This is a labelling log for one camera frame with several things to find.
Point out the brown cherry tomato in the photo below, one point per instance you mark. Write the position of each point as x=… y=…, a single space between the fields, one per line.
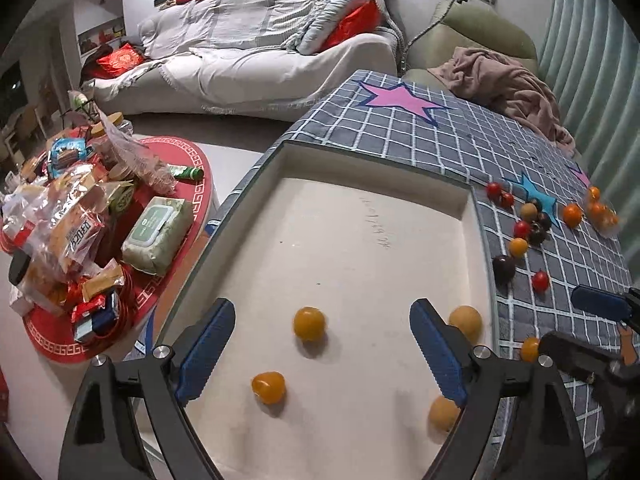
x=529 y=210

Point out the red cherry tomato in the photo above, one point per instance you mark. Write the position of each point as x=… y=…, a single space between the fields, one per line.
x=540 y=281
x=522 y=229
x=494 y=190
x=507 y=200

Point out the green armchair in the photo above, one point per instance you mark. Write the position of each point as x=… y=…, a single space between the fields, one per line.
x=485 y=30

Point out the white shallow tray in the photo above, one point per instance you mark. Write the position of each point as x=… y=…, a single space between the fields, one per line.
x=350 y=240

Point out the bagged sliced bread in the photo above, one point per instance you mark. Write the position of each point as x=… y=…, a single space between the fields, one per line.
x=70 y=230

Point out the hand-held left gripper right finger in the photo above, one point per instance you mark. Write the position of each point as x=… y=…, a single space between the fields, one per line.
x=440 y=355

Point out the beige pink blanket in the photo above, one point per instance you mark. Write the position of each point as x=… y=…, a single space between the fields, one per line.
x=505 y=85

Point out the plain red cushion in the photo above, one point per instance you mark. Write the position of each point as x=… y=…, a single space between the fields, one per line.
x=350 y=25

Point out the small clear plastic bag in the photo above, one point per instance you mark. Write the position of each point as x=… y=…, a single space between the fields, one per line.
x=607 y=231

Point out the red gold patterned cushion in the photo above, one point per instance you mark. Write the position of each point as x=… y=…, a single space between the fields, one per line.
x=120 y=60

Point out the large crumpled clear plastic bag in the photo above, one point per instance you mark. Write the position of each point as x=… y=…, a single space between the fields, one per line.
x=135 y=155

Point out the grey quilted blanket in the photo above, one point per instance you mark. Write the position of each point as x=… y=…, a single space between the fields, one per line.
x=240 y=15

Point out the grey checked star tablecloth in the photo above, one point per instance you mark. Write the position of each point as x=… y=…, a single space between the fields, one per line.
x=400 y=135

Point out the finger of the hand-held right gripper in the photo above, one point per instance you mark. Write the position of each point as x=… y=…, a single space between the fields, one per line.
x=600 y=302
x=575 y=355

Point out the blue snack packet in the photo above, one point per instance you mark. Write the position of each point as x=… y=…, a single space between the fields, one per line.
x=67 y=152

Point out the round red patterned table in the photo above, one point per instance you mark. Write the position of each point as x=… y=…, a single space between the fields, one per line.
x=175 y=285

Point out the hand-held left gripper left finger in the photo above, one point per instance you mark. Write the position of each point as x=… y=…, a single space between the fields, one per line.
x=205 y=355

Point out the yellow cherry tomato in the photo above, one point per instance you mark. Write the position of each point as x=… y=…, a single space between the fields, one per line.
x=268 y=387
x=441 y=412
x=309 y=323
x=467 y=321

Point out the wooden chair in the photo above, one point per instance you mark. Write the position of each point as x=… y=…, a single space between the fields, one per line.
x=25 y=125

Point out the green bottle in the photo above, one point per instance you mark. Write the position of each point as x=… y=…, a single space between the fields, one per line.
x=185 y=172

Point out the wall shelf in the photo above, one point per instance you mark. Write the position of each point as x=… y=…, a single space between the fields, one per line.
x=100 y=35

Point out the yellow snack packet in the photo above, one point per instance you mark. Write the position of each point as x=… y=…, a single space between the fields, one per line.
x=102 y=280

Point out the dark purple cherry tomato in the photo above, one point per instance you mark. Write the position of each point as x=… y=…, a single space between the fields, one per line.
x=538 y=235
x=503 y=267
x=544 y=220

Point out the orange cherry tomato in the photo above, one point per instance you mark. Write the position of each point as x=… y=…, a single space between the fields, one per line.
x=596 y=210
x=518 y=247
x=529 y=350
x=573 y=214
x=610 y=218
x=593 y=193

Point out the white covered sofa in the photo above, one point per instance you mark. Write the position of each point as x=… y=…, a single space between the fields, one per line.
x=240 y=85

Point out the red snack packet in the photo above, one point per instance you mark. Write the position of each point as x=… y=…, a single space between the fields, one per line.
x=92 y=315

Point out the green wet wipes pack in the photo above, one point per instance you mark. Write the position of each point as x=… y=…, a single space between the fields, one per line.
x=157 y=235

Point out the pale teal curtain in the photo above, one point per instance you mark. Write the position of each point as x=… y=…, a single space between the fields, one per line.
x=585 y=60

